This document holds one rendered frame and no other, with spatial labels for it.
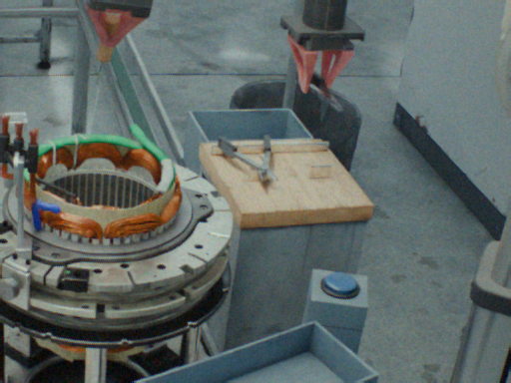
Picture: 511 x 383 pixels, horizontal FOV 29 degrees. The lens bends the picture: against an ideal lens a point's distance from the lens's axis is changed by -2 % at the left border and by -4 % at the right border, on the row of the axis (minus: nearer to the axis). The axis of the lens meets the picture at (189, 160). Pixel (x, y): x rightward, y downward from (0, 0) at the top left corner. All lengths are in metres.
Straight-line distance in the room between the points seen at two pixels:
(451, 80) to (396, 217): 0.60
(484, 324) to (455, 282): 2.24
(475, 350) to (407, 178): 2.83
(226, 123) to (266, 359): 0.58
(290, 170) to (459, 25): 2.42
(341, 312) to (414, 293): 1.97
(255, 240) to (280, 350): 0.26
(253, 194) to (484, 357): 0.42
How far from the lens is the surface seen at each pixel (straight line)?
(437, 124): 3.92
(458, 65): 3.77
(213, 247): 1.15
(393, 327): 3.00
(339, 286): 1.21
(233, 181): 1.36
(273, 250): 1.34
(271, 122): 1.60
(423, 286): 3.22
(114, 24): 1.09
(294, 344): 1.10
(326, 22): 1.32
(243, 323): 1.40
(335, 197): 1.36
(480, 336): 1.05
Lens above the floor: 1.70
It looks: 27 degrees down
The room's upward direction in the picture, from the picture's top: 6 degrees clockwise
